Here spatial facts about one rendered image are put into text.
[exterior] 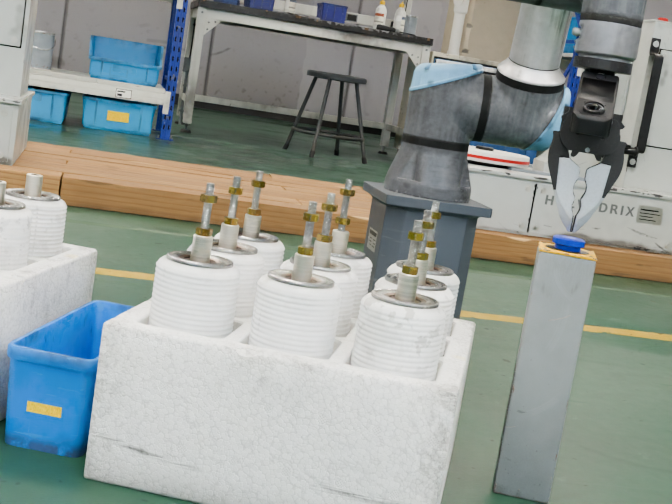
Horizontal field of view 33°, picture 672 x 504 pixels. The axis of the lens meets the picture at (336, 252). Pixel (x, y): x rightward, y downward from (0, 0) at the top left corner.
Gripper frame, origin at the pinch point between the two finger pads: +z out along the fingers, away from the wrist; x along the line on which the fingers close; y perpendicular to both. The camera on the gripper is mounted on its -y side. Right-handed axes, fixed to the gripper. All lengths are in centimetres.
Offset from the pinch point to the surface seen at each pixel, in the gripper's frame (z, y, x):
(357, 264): 10.3, 1.2, 25.7
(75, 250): 17, 8, 66
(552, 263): 5.0, -3.5, 1.7
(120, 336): 18, -27, 46
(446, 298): 10.5, -9.8, 13.2
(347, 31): -37, 526, 120
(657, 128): -12, 232, -33
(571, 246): 2.7, -1.9, -0.2
